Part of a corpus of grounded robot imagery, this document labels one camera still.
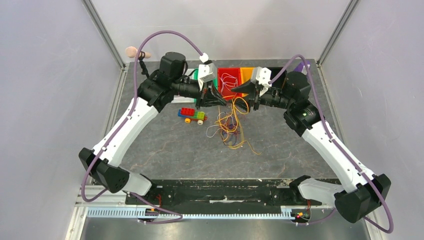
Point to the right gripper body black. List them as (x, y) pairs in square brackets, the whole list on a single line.
[(257, 97)]

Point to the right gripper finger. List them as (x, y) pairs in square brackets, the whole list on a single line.
[(247, 87), (242, 104)]

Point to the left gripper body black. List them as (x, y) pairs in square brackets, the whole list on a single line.
[(202, 101)]

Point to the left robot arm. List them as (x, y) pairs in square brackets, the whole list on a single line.
[(102, 162)]

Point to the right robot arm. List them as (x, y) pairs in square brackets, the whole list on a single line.
[(360, 191)]

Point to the yellow bin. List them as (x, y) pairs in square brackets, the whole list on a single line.
[(245, 76)]

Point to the red bin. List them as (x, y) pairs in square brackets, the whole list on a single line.
[(228, 78)]

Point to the toy brick car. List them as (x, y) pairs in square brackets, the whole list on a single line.
[(191, 115)]

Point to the black bin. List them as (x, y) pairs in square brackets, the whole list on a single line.
[(278, 83)]

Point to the white bin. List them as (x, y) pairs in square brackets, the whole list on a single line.
[(181, 99)]

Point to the green bin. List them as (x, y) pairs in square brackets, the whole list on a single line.
[(215, 83)]

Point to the purple metronome holder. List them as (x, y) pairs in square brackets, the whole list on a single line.
[(303, 67)]

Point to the pink microphone on stand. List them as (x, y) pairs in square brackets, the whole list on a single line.
[(132, 52)]

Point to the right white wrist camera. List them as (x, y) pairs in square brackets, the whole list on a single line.
[(262, 77)]

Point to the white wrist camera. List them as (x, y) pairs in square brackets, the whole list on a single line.
[(207, 71), (262, 77)]

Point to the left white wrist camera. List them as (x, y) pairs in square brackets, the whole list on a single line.
[(207, 71)]

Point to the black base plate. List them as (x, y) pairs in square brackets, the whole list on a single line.
[(224, 196)]

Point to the white slotted cable duct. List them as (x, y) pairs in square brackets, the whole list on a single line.
[(148, 213)]

